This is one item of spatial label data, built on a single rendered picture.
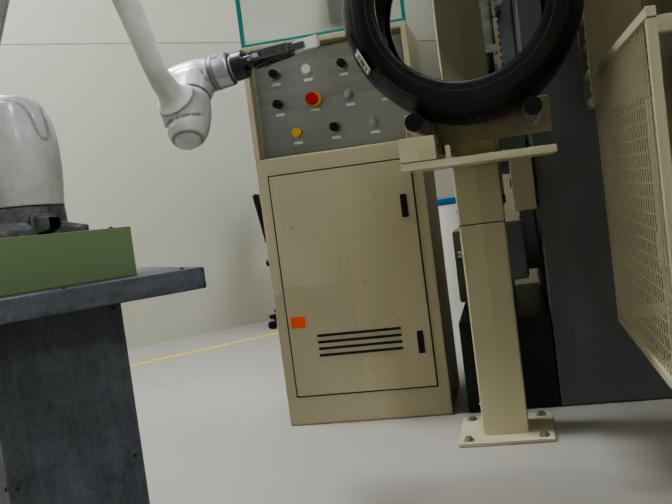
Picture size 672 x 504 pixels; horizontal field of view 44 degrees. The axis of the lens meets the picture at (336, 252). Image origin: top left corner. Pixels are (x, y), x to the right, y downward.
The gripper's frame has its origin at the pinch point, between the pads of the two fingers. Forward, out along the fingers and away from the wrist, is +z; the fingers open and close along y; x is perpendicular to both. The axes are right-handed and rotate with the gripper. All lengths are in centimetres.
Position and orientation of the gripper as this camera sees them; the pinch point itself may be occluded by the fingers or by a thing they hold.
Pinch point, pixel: (305, 44)
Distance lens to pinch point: 222.1
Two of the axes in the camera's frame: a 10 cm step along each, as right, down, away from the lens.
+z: 9.4, -2.5, -2.1
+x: 2.6, 9.6, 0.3
